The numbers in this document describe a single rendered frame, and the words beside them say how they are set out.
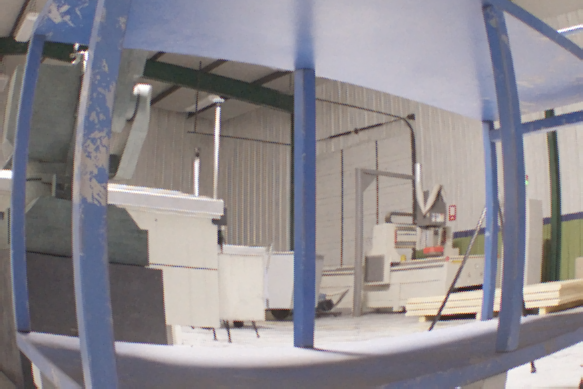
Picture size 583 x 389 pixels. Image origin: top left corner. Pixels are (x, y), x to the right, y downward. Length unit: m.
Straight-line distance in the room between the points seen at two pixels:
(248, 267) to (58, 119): 1.43
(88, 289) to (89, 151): 0.16
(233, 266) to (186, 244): 0.26
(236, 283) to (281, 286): 5.83
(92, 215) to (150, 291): 1.45
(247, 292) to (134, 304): 1.16
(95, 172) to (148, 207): 2.20
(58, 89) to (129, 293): 0.72
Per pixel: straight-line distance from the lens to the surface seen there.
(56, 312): 2.03
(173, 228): 3.02
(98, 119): 0.76
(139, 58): 2.29
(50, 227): 2.06
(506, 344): 1.22
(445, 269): 9.79
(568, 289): 6.37
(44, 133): 2.18
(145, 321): 2.16
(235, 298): 3.17
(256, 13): 1.41
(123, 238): 2.17
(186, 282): 3.03
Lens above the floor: 0.45
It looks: 9 degrees up
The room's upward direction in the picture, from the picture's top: straight up
